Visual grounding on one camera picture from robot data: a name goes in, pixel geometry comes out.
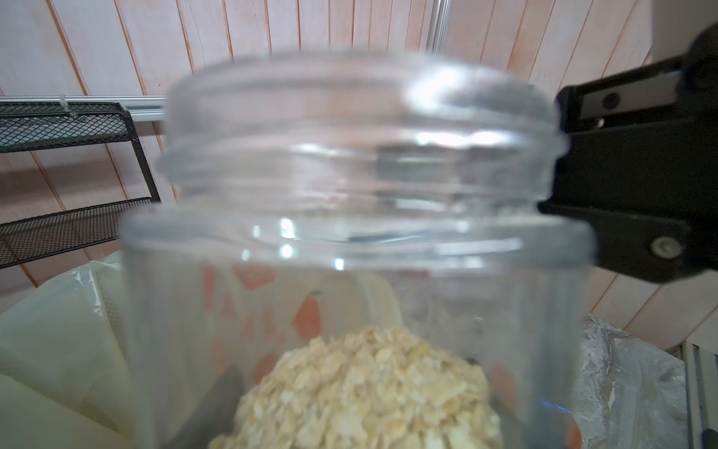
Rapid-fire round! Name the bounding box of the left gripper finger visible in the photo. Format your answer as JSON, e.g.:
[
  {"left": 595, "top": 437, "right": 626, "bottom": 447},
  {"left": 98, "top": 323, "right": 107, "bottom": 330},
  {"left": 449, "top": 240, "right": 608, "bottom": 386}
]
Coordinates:
[{"left": 165, "top": 365, "right": 246, "bottom": 449}]

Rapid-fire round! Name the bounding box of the black wire mesh basket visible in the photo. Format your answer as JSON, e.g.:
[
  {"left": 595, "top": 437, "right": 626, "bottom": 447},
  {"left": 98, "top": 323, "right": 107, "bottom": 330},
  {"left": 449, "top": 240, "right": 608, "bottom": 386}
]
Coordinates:
[{"left": 1, "top": 97, "right": 161, "bottom": 269}]

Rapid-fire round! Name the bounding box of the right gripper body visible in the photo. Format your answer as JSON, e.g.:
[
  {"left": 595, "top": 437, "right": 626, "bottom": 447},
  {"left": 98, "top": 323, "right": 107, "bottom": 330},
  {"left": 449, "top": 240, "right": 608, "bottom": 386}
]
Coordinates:
[{"left": 538, "top": 26, "right": 717, "bottom": 284}]

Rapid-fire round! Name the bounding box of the oatmeal jar with brown lid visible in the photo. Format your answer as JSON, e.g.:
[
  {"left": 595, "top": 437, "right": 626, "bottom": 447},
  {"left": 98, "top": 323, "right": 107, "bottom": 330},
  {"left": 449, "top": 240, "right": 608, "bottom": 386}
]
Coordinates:
[{"left": 121, "top": 52, "right": 596, "bottom": 448}]

